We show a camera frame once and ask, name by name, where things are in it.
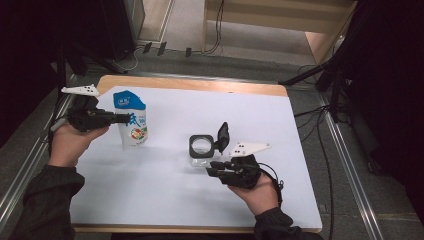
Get right hand-held gripper black cable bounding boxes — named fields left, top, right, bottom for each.
left=258, top=162, right=285, bottom=206

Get hand-held gripper black cable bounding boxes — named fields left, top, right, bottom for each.
left=258, top=162, right=285, bottom=206
left=47, top=96, right=73, bottom=158

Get blue and white milk pouch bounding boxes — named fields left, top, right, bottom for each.
left=113, top=89, right=149, bottom=152

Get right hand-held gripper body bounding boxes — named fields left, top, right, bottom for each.
left=221, top=142, right=272, bottom=190

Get white paper sheet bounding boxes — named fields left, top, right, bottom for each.
left=69, top=85, right=323, bottom=230

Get metal floor rail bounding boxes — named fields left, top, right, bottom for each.
left=0, top=74, right=79, bottom=231
left=316, top=93, right=384, bottom=240

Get black tripod stand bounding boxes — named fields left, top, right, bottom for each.
left=278, top=49, right=351, bottom=124

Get black hanging cable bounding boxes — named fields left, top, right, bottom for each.
left=203, top=0, right=225, bottom=55

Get white floor cable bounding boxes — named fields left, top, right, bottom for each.
left=111, top=46, right=144, bottom=73

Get left hand-held gripper black cable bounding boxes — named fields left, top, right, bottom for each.
left=47, top=96, right=73, bottom=158

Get clear container with black lid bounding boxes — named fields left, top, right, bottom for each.
left=188, top=121, right=231, bottom=169

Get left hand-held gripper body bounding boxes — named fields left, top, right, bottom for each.
left=60, top=84, right=114, bottom=133

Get person's left hand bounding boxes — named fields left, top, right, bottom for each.
left=48, top=122, right=110, bottom=168

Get black floor cables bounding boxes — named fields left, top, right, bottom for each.
left=293, top=64, right=336, bottom=240

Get light wooden shelf frame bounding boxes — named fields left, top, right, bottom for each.
left=202, top=0, right=358, bottom=66

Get dark cabinet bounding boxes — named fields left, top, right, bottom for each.
left=99, top=0, right=146, bottom=61

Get person's right hand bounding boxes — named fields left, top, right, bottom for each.
left=228, top=173, right=280, bottom=217

